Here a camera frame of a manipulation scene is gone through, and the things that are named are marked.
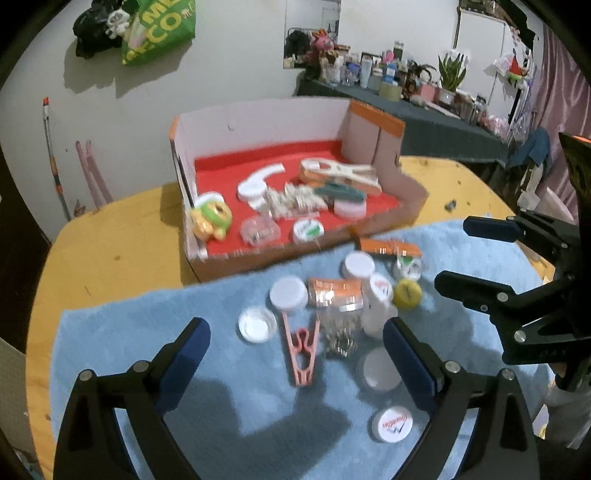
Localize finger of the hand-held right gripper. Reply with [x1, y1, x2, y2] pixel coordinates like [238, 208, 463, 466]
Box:
[463, 213, 581, 273]
[434, 271, 579, 365]

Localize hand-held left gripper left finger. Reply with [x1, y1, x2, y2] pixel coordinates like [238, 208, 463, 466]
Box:
[54, 318, 212, 480]

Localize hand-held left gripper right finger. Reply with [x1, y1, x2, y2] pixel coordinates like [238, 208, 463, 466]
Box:
[382, 316, 541, 480]

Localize yellow bottle cap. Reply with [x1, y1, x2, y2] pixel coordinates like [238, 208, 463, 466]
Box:
[392, 279, 423, 309]

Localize pink clothes peg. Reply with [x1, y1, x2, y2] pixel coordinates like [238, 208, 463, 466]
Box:
[279, 311, 321, 387]

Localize clear plastic box of trinkets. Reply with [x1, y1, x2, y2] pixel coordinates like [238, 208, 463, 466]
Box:
[240, 217, 282, 247]

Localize green clothes peg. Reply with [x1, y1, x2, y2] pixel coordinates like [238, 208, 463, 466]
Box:
[316, 181, 365, 199]

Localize white cap with green label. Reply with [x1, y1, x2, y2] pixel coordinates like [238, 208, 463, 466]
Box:
[292, 219, 326, 244]

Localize orange and white cardboard box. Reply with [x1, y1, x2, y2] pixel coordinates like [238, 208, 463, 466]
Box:
[168, 97, 428, 283]

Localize blue fluffy towel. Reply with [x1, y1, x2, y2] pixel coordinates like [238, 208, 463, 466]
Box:
[48, 219, 555, 480]

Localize white cap red blue label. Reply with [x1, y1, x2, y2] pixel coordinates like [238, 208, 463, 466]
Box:
[372, 406, 415, 444]

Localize small clear lidded pot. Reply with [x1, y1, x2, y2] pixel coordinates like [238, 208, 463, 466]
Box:
[392, 255, 423, 280]

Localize pile of metal clips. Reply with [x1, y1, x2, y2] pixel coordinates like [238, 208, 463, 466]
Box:
[316, 314, 365, 358]

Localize orange foil packet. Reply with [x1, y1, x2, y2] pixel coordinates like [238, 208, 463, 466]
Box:
[358, 237, 423, 259]
[308, 278, 342, 308]

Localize blue cloth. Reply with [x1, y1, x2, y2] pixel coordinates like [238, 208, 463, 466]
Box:
[508, 128, 552, 169]

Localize dark cloth covered counter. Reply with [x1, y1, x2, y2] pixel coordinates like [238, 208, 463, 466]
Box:
[295, 78, 513, 162]

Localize person's white clothing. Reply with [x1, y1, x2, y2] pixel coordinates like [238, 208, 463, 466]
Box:
[531, 378, 591, 450]

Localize yellow and green toy figure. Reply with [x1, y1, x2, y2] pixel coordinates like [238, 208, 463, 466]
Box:
[188, 193, 234, 241]

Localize pink curtain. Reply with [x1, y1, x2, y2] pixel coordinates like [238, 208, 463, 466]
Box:
[531, 23, 591, 204]

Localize large cream clothes peg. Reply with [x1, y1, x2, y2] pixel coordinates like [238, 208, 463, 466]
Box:
[299, 158, 384, 192]

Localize red and green decoration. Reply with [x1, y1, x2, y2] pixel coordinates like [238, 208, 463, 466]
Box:
[503, 55, 529, 86]

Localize potted snake plant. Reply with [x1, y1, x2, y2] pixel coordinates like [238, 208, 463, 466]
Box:
[436, 51, 469, 104]

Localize dark leafy plant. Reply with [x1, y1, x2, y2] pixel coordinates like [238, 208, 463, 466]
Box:
[406, 60, 437, 88]

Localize white cabinet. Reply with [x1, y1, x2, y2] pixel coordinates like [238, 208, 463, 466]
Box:
[455, 7, 515, 109]

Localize cream lace scrunchie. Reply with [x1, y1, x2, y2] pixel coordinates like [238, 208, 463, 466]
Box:
[263, 182, 328, 217]

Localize cluster of bottles and jars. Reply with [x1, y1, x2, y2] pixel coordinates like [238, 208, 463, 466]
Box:
[318, 39, 437, 102]

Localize pink sticks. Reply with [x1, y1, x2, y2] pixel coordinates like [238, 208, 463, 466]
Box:
[75, 140, 114, 210]

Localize dark cloth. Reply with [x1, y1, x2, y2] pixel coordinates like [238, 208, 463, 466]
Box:
[459, 0, 539, 47]

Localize pole with orange tip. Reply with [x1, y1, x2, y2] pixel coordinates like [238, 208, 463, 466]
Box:
[41, 97, 74, 222]

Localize pink plush rabbit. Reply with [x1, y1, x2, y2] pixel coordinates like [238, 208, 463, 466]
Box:
[311, 28, 338, 56]

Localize green shopping bag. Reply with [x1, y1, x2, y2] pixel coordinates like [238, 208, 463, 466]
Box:
[121, 0, 197, 66]

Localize black bag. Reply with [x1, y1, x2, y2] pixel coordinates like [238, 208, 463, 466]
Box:
[74, 0, 127, 60]

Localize white plush toy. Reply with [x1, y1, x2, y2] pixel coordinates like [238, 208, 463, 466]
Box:
[105, 8, 130, 38]

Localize wall mirror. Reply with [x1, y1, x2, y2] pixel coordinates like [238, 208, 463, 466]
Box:
[283, 0, 342, 70]

